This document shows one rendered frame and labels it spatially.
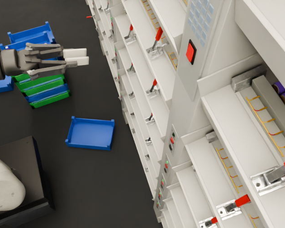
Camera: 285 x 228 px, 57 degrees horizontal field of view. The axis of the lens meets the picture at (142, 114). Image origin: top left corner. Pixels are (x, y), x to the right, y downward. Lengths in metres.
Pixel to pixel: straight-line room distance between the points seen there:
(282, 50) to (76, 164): 1.66
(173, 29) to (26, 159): 1.18
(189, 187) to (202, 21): 0.51
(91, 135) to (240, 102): 1.54
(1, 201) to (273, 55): 1.08
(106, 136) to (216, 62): 1.54
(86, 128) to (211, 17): 1.65
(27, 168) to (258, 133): 1.27
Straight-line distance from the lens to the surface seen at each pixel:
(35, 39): 1.93
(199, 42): 0.40
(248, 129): 0.42
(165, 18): 0.56
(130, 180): 1.74
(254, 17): 0.29
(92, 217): 1.72
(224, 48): 0.37
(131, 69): 1.18
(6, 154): 1.60
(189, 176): 0.78
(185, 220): 0.95
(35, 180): 1.47
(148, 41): 0.78
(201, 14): 0.38
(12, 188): 1.22
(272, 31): 0.27
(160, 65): 0.72
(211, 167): 0.59
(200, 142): 0.61
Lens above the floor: 1.67
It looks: 59 degrees down
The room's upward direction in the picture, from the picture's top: straight up
